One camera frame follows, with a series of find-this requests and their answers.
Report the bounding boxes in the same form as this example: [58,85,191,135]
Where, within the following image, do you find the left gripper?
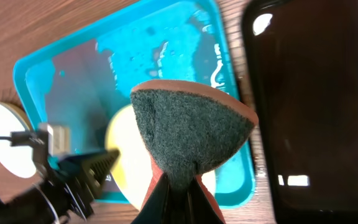
[0,149,120,224]

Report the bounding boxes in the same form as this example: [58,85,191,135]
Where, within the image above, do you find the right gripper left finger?
[132,173,179,224]

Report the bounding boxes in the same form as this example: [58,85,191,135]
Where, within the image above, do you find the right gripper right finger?
[182,178,224,224]

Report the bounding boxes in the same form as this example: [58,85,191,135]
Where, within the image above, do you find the yellow plate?
[104,104,217,212]

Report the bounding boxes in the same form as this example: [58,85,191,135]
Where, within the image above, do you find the red sponge with green scourer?
[131,80,259,223]

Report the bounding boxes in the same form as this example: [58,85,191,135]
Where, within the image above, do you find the light blue plate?
[0,104,36,179]

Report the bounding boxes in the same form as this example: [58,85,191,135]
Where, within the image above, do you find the green-rimmed plate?
[0,102,33,130]

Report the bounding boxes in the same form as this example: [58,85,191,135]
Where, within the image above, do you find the black plastic tray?
[241,0,358,223]

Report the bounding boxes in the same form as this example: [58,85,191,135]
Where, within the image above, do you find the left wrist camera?
[11,123,71,161]

